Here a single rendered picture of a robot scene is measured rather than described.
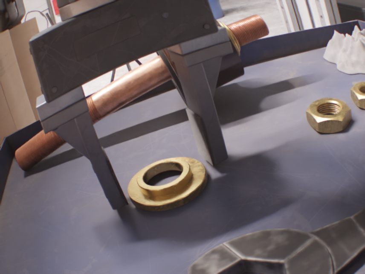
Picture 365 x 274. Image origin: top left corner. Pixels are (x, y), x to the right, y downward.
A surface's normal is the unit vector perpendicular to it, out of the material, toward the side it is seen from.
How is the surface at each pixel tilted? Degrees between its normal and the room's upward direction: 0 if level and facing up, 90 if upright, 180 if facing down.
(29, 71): 90
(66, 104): 90
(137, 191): 0
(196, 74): 90
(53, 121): 90
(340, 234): 0
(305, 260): 0
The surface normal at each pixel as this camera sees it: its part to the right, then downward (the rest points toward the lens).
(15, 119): 0.96, -0.21
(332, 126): -0.31, 0.53
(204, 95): 0.38, 0.35
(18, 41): 0.83, 0.04
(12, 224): -0.26, -0.85
